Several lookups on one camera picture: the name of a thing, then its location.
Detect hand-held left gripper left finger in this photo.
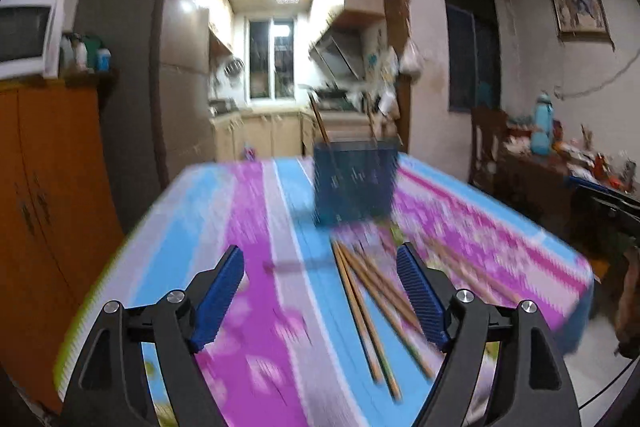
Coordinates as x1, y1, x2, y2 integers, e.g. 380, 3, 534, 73
59, 245, 246, 427

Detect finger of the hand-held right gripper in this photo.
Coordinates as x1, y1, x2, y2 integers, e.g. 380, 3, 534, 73
570, 181, 640, 249

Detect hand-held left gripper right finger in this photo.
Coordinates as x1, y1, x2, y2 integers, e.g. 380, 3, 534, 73
396, 242, 583, 427

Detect bunch of wooden chopsticks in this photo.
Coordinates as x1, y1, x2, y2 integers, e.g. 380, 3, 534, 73
330, 236, 523, 403

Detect perforated metal utensil holder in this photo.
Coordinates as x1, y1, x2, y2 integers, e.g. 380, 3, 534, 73
312, 138, 402, 226

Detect brown wooden chopstick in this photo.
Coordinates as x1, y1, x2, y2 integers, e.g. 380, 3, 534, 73
308, 93, 331, 146

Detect person's right hand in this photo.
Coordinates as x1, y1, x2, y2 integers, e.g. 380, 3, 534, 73
615, 247, 640, 359

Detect cluttered side table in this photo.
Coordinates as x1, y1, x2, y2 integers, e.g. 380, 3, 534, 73
497, 142, 640, 260

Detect striped floral tablecloth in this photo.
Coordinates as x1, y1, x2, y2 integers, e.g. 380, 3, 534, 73
55, 155, 601, 427

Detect blue thermos flask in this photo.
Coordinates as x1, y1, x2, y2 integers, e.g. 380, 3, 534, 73
529, 91, 555, 156

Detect wooden chair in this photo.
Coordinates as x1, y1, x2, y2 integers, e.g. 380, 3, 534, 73
468, 107, 509, 194

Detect beige lower kitchen cabinets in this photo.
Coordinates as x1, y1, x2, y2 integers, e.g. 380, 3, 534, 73
209, 109, 321, 163

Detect framed elephant picture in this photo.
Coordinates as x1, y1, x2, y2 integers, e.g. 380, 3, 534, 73
548, 0, 614, 42

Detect orange wooden cabinet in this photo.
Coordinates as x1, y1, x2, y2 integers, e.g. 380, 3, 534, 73
0, 72, 126, 414

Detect dark room window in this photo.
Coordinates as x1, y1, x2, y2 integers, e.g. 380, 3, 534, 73
442, 0, 503, 113

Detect hanging white plastic bag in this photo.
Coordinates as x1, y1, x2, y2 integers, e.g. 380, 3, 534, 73
398, 37, 424, 76

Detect kitchen window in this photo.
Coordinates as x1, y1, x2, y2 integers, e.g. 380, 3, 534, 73
247, 17, 296, 100

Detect range hood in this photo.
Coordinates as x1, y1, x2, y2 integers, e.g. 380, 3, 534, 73
308, 29, 367, 80

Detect brown refrigerator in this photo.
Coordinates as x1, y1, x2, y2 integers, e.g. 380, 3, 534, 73
75, 0, 219, 194

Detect green container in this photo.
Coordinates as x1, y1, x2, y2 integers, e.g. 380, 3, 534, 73
82, 33, 104, 68

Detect white microwave oven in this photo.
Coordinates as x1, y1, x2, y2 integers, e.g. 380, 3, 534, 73
0, 0, 66, 80

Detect flower wall sticker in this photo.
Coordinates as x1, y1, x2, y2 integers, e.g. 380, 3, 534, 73
364, 48, 401, 84

